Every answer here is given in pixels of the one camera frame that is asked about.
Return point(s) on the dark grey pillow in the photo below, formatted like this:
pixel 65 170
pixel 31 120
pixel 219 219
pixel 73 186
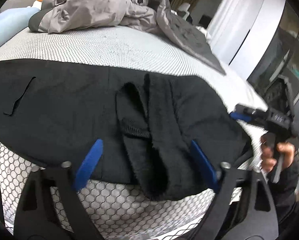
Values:
pixel 40 21

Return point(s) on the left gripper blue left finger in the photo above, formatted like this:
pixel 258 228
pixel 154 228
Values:
pixel 36 217

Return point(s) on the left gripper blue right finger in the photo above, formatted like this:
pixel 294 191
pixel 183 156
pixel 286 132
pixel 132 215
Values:
pixel 242 207

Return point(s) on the person right hand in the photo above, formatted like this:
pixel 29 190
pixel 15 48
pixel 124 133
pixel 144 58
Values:
pixel 286 149

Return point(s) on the light blue pillow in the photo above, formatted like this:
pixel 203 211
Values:
pixel 14 20

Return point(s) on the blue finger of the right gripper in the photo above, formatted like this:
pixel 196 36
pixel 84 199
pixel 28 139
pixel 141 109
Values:
pixel 240 116

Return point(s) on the grey duvet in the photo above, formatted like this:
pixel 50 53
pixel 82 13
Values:
pixel 151 16

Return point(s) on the white sheer curtain right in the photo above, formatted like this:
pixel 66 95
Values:
pixel 230 25

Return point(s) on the black pants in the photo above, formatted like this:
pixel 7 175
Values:
pixel 51 112

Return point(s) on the white wardrobe door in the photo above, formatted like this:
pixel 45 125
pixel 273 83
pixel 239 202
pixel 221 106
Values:
pixel 258 38

